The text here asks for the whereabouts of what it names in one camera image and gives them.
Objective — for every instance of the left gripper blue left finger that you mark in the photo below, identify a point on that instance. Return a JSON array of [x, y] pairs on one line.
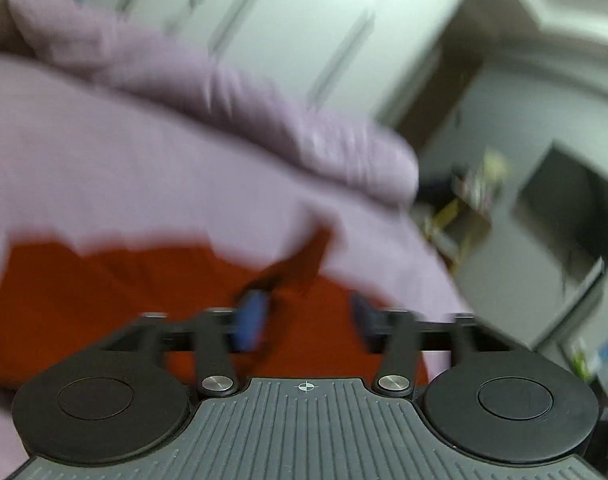
[[219, 332]]

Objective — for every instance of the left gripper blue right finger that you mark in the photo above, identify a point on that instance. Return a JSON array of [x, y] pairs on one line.
[[400, 337]]

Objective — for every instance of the yellow-legged side table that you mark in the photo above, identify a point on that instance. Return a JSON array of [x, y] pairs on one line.
[[461, 202]]

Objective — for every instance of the purple bed blanket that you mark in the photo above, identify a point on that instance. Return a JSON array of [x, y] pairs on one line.
[[94, 168]]

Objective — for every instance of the dark wooden door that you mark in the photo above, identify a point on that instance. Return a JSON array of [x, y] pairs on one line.
[[438, 96]]

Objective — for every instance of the white wardrobe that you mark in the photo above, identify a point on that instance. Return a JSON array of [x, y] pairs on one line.
[[354, 56]]

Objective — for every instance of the purple rolled duvet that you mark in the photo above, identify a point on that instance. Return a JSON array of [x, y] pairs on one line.
[[104, 49]]

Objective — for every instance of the black wall television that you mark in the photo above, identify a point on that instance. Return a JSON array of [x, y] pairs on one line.
[[565, 200]]

